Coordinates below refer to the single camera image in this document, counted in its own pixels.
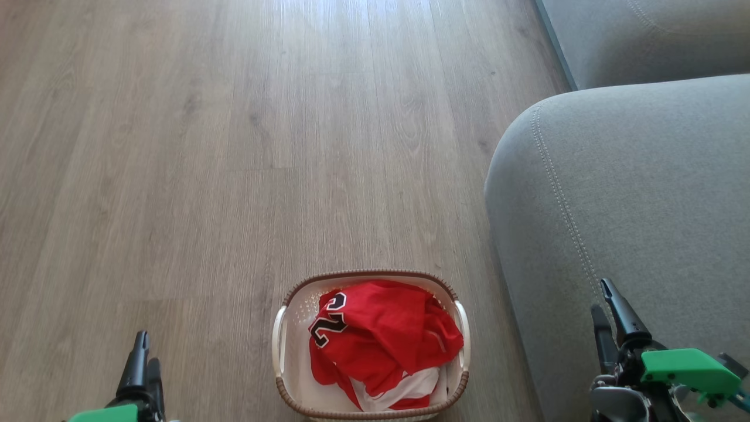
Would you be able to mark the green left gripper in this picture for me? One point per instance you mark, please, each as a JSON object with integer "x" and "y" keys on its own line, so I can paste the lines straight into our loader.
{"x": 114, "y": 414}

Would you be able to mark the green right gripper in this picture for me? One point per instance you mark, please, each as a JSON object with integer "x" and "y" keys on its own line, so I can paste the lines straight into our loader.
{"x": 685, "y": 366}

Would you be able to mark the red jersey with number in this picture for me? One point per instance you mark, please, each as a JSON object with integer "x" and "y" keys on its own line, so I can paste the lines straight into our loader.
{"x": 387, "y": 334}

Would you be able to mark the grey fabric sofa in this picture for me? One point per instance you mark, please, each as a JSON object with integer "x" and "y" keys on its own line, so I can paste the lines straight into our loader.
{"x": 644, "y": 176}

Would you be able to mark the white plastic laundry basket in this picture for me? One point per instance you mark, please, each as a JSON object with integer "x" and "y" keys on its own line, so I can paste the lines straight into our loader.
{"x": 299, "y": 310}

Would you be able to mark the red shorts with white stripe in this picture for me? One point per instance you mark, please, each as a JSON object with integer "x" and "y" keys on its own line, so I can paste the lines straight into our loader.
{"x": 404, "y": 387}

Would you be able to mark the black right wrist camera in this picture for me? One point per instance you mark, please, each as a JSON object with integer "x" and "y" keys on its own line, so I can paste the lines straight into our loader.
{"x": 732, "y": 364}

